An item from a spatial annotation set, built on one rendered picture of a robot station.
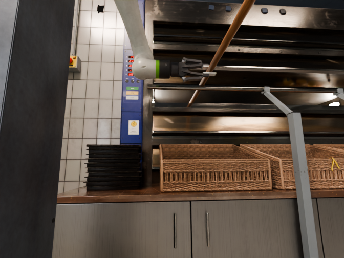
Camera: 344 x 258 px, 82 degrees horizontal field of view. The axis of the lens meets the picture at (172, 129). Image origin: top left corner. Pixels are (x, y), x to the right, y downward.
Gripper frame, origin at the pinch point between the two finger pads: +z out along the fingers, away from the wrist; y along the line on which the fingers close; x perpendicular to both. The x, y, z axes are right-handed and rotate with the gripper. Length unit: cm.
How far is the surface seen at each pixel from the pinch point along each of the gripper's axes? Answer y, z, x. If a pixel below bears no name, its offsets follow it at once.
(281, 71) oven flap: -20, 66, -37
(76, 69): -22, -87, -46
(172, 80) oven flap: -17, -15, -51
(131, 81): -14, -47, -48
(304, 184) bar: 57, 39, 8
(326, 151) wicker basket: 41, 89, -33
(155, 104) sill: 3, -29, -52
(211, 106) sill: 3, 15, -52
